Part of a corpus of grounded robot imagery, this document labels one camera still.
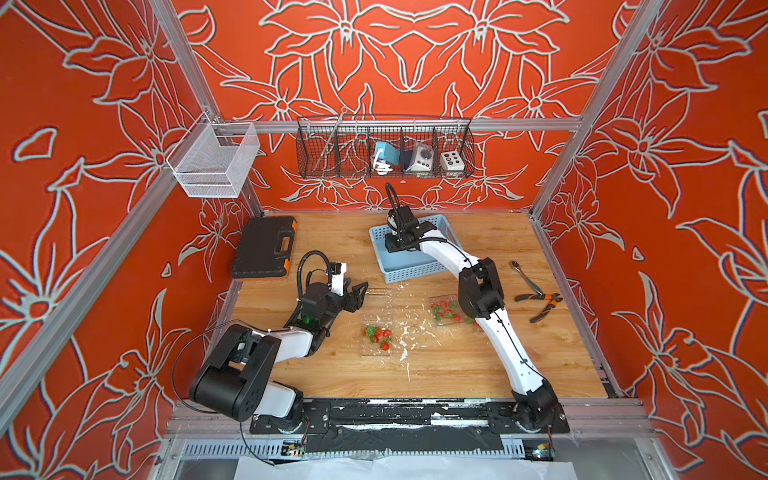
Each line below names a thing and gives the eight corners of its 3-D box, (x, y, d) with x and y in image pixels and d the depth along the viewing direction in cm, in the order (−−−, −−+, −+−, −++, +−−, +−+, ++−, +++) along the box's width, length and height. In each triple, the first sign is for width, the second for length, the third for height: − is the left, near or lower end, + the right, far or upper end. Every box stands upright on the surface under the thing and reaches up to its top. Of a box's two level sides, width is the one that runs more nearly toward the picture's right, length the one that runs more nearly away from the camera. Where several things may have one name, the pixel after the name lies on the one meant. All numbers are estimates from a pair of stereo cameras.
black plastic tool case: (228, 281, 101) (222, 273, 97) (250, 225, 118) (245, 216, 114) (285, 281, 101) (281, 273, 97) (299, 225, 118) (296, 216, 114)
